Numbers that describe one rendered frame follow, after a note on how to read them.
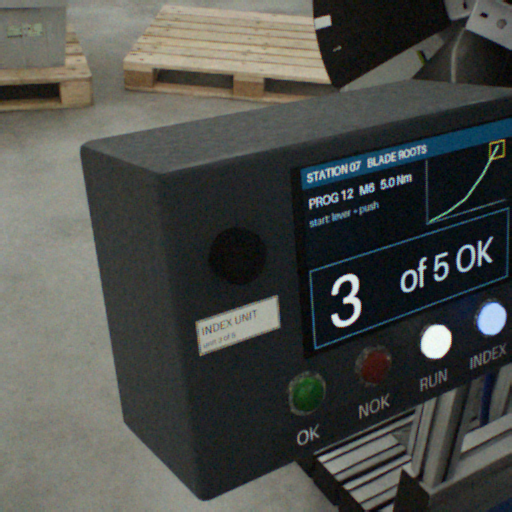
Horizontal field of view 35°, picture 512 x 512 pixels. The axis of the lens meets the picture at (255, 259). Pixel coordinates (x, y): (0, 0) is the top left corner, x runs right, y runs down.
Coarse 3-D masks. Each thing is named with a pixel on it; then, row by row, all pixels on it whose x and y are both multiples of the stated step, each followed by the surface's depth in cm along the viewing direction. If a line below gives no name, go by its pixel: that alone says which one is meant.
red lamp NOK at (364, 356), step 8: (376, 344) 48; (368, 352) 47; (376, 352) 47; (384, 352) 48; (360, 360) 47; (368, 360) 47; (376, 360) 47; (384, 360) 47; (360, 368) 47; (368, 368) 47; (376, 368) 47; (384, 368) 48; (360, 376) 47; (368, 376) 47; (376, 376) 47; (384, 376) 48; (368, 384) 48; (376, 384) 48
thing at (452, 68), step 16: (464, 32) 113; (448, 48) 112; (464, 48) 112; (480, 48) 112; (496, 48) 113; (432, 64) 112; (448, 64) 112; (464, 64) 112; (480, 64) 112; (496, 64) 112; (432, 80) 112; (448, 80) 112; (464, 80) 112; (480, 80) 112; (496, 80) 112
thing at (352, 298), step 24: (336, 264) 44; (360, 264) 45; (312, 288) 44; (336, 288) 45; (360, 288) 46; (312, 312) 44; (336, 312) 45; (360, 312) 46; (312, 336) 45; (336, 336) 46
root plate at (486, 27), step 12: (480, 0) 113; (492, 0) 114; (480, 12) 113; (492, 12) 114; (504, 12) 114; (468, 24) 113; (480, 24) 113; (492, 24) 114; (492, 36) 113; (504, 36) 114
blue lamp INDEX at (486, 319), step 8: (488, 304) 52; (496, 304) 53; (480, 312) 52; (488, 312) 52; (496, 312) 52; (504, 312) 53; (480, 320) 52; (488, 320) 52; (496, 320) 52; (504, 320) 53; (480, 328) 52; (488, 328) 52; (496, 328) 52; (488, 336) 53
